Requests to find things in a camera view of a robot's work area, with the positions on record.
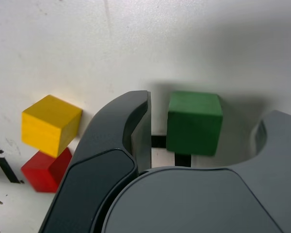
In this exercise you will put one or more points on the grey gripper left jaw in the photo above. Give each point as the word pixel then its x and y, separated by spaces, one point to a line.
pixel 99 170

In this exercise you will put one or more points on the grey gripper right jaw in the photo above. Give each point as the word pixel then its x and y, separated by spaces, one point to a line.
pixel 196 201

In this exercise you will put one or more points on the red cube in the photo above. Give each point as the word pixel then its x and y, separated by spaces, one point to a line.
pixel 38 172

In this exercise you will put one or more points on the yellow cube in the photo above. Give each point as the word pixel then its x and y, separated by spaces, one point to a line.
pixel 46 126

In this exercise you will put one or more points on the green cube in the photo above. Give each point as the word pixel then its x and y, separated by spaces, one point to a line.
pixel 194 123

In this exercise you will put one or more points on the black tape square outline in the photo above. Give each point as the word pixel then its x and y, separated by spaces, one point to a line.
pixel 158 141

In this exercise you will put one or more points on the black tape strip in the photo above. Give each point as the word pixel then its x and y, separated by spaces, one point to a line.
pixel 7 167

